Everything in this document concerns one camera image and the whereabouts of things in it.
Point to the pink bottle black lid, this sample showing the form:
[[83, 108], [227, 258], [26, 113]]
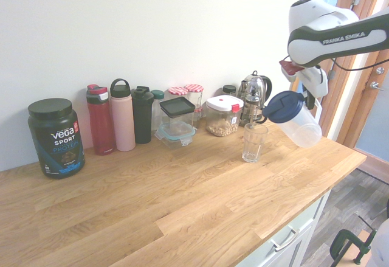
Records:
[[123, 121]]

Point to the red and white wrist camera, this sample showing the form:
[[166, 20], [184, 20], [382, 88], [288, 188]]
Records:
[[290, 67]]

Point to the metal door lock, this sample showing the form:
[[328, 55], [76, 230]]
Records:
[[380, 70]]

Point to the green metal clamp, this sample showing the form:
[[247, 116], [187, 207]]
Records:
[[346, 242]]

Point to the stainless steel kettle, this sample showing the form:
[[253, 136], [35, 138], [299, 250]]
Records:
[[259, 86]]

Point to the clear bottle green cap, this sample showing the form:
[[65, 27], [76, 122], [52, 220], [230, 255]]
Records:
[[157, 96]]

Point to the white rounded object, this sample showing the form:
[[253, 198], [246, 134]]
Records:
[[381, 245]]

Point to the clear plastic pitcher blue lid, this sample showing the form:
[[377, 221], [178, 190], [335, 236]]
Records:
[[299, 128]]

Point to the pale green drawer cabinet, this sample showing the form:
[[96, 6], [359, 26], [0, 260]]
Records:
[[307, 218]]

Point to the jar with red gingham lid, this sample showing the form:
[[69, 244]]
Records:
[[194, 89], [177, 91]]

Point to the glass French press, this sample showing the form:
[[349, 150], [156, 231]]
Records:
[[252, 106]]

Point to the clear container square black lid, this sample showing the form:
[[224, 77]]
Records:
[[177, 106]]

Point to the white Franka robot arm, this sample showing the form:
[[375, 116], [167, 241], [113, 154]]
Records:
[[331, 33]]

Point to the glass container teal clip lid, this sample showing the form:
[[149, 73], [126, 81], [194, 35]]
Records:
[[174, 133]]

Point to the black shaker bottle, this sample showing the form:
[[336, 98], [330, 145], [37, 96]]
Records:
[[142, 118]]

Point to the wooden glazed door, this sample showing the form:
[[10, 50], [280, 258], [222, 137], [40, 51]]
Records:
[[349, 121]]

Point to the jar with dark lid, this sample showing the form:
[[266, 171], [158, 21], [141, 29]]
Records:
[[229, 89]]

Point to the small jar red lid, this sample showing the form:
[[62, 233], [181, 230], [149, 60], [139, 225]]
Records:
[[198, 113]]

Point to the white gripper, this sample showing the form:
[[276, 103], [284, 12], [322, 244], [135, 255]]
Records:
[[317, 81]]

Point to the cereal container white lid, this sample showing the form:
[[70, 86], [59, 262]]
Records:
[[223, 112]]

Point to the clear faceted drinking glass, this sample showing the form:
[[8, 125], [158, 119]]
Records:
[[253, 145]]

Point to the red water bottle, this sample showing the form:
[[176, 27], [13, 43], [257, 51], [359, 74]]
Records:
[[101, 124]]

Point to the black Vega protein tub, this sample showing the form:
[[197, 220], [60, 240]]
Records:
[[57, 139]]

